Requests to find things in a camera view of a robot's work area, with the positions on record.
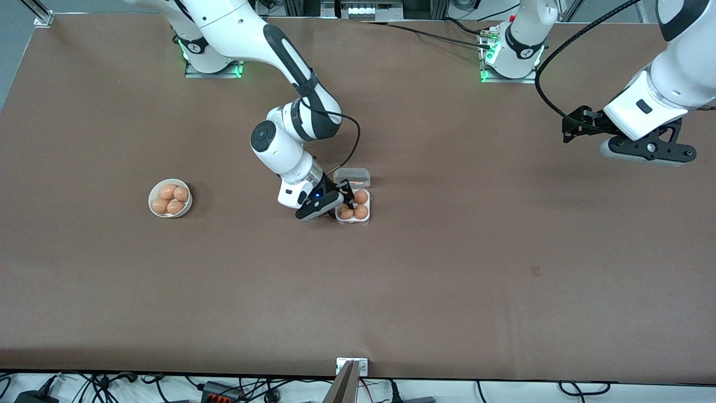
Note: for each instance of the black power strip red switches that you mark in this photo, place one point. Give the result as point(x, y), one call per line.
point(221, 394)

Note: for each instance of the aluminium frame post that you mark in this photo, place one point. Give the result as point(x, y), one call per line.
point(570, 10)
point(43, 19)

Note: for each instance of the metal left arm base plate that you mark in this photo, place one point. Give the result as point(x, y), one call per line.
point(531, 80)

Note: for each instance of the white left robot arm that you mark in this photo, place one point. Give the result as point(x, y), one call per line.
point(523, 39)

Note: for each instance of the white round bowl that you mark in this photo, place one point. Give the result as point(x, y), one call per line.
point(185, 210)

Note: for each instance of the black left camera bracket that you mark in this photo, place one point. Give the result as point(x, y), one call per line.
point(652, 148)

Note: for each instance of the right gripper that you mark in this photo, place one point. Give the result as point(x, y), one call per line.
point(337, 188)

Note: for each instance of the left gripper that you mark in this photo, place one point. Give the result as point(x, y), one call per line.
point(594, 123)

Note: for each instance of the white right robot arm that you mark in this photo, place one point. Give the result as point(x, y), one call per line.
point(279, 151)

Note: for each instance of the black power adapter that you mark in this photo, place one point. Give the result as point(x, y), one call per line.
point(33, 398)

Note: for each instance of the black right camera bracket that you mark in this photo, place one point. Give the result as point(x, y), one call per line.
point(319, 201)

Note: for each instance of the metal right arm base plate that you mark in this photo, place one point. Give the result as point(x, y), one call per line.
point(241, 66)

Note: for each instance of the aluminium bar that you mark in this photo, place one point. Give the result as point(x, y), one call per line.
point(344, 389)

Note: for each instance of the dark grey box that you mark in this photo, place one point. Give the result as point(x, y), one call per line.
point(417, 399)

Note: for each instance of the small metal mounting bracket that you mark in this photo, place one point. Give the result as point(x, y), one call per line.
point(363, 366)

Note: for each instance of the clear plastic egg box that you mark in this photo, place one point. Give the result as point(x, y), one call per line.
point(359, 174)

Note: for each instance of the black camera bracket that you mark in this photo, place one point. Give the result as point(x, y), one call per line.
point(652, 148)
point(319, 201)

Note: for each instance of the grey power strip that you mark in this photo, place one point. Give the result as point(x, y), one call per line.
point(363, 11)

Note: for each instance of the black equipment box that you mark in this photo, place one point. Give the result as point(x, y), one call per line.
point(425, 8)

